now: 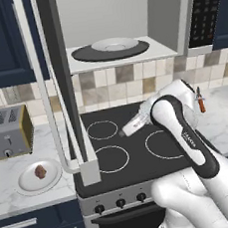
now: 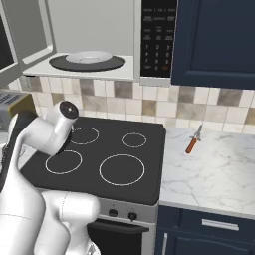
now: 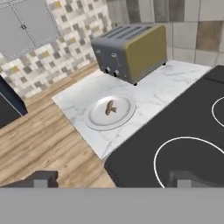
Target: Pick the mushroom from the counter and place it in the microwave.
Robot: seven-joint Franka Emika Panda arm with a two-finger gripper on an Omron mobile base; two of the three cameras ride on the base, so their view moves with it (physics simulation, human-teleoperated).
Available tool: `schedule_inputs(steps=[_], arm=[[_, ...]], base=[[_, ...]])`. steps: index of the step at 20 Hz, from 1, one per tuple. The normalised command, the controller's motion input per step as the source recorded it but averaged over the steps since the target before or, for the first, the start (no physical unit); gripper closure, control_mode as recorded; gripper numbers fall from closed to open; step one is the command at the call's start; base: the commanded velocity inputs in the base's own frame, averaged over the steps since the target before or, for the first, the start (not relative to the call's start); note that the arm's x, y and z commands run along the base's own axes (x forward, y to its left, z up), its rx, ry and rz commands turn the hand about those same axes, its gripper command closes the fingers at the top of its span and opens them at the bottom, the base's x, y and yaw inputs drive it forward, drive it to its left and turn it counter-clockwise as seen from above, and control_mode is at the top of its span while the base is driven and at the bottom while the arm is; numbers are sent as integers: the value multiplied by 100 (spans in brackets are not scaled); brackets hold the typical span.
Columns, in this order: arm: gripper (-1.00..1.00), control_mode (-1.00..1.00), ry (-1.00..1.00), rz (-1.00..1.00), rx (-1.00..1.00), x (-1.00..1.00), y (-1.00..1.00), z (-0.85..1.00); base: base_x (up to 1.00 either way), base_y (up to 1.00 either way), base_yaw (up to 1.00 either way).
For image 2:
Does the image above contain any dark round microwave turntable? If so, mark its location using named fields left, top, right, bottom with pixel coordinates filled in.
left=48, top=53, right=127, bottom=73

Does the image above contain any white open microwave oven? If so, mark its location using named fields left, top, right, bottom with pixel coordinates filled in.
left=20, top=0, right=178, bottom=88

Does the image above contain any grey microwave door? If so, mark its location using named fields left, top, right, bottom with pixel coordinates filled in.
left=0, top=0, right=56, bottom=90

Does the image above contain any black hob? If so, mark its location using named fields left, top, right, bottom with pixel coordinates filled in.
left=19, top=116, right=167, bottom=207

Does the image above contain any white plate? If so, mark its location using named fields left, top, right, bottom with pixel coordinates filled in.
left=65, top=50, right=114, bottom=65

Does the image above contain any silver oven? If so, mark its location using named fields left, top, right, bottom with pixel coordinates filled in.
left=87, top=196, right=160, bottom=255

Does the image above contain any navy drawer front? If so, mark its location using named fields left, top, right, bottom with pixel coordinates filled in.
left=155, top=204, right=255, bottom=246

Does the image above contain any grey and yellow box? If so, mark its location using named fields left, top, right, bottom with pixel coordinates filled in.
left=0, top=92, right=37, bottom=132

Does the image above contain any navy base cupboard door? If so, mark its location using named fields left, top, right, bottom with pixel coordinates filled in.
left=154, top=227, right=255, bottom=255

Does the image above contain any orange-handled peeler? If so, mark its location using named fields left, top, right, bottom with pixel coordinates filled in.
left=184, top=125, right=204, bottom=155

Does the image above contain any black oven door handle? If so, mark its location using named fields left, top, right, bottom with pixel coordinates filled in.
left=89, top=220, right=150, bottom=235

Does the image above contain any silver cupboard door handle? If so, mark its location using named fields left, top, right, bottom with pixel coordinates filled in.
left=161, top=232, right=169, bottom=255

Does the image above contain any navy wall cupboard door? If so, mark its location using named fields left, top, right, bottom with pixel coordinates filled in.
left=170, top=0, right=255, bottom=91

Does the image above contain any silver drawer handle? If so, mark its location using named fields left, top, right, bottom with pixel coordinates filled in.
left=200, top=218, right=240, bottom=232

